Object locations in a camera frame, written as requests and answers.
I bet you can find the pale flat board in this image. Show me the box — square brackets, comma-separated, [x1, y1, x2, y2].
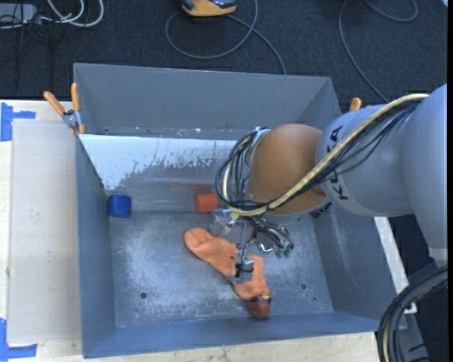
[6, 118, 85, 345]

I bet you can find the red-brown ball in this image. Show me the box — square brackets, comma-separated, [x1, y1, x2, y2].
[247, 295, 273, 320]

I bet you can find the grey metal bin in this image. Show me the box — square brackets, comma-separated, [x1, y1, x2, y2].
[72, 62, 408, 360]

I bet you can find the orange cup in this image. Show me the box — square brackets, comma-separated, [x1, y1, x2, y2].
[193, 192, 220, 214]

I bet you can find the orange cloth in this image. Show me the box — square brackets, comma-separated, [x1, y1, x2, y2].
[183, 227, 272, 302]

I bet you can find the blue cup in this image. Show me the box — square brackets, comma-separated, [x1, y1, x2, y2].
[106, 193, 133, 219]

